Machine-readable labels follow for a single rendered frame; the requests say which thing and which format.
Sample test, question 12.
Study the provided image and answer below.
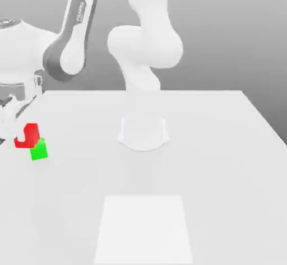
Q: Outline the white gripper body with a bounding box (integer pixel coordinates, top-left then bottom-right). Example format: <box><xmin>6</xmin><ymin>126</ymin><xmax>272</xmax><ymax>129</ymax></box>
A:
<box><xmin>0</xmin><ymin>94</ymin><xmax>38</xmax><ymax>127</ymax></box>

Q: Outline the small red cube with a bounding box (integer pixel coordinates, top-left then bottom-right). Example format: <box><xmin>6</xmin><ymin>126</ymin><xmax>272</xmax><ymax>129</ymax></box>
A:
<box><xmin>13</xmin><ymin>123</ymin><xmax>41</xmax><ymax>150</ymax></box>

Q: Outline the small green cube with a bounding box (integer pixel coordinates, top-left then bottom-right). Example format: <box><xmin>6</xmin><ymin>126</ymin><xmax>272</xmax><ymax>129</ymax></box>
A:
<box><xmin>29</xmin><ymin>137</ymin><xmax>49</xmax><ymax>161</ymax></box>

